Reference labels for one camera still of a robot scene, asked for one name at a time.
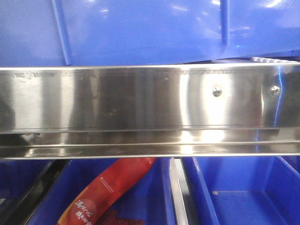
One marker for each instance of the large blue plastic bin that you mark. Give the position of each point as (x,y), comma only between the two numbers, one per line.
(144,32)

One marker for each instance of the lower middle blue bin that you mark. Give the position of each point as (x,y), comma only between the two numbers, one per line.
(149,200)

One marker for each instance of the lower right blue bin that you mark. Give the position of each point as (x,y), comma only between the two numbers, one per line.
(244,190)

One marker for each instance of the lower left blue bin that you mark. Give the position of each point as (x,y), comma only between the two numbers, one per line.
(17,175)

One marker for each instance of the red snack package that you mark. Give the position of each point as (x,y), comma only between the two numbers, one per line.
(105,190)

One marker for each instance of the left silver screw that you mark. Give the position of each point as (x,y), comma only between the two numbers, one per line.
(217,91)

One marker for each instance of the silver screw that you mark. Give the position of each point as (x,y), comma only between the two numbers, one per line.
(275,90)
(217,91)

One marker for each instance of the white roller track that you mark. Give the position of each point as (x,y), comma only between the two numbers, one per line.
(271,60)

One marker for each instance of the right silver screw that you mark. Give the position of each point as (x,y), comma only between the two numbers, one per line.
(275,90)

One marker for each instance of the steel divider rail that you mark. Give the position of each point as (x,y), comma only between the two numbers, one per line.
(180,191)

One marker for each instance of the stainless steel shelf rail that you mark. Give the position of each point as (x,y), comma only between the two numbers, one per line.
(150,111)

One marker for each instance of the black divider rail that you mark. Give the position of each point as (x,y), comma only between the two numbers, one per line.
(20,210)

